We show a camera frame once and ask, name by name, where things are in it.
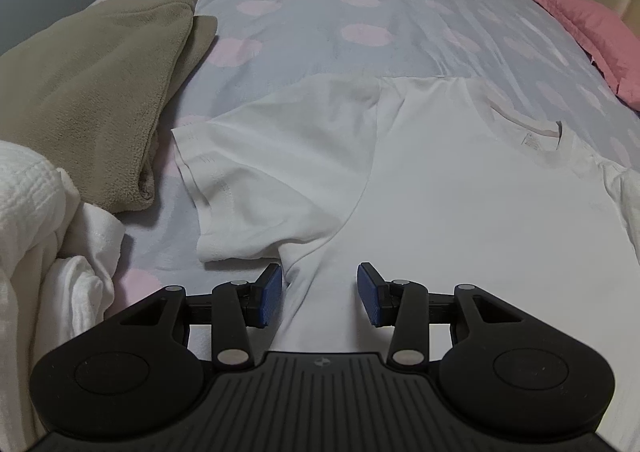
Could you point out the folded tan fleece blanket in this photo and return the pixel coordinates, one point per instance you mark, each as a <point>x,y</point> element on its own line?
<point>85,82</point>

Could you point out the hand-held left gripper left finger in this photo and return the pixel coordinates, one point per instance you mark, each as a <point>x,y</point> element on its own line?
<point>270,294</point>

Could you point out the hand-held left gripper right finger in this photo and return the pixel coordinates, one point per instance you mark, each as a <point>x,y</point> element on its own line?
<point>370,294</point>

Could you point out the white t-shirt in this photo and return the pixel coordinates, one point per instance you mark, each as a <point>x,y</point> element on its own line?
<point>440,192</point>

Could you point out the pink pillow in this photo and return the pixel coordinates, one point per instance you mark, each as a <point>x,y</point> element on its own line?
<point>595,32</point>

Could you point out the white textured towel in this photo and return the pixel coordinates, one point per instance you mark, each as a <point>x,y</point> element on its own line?
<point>35,212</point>

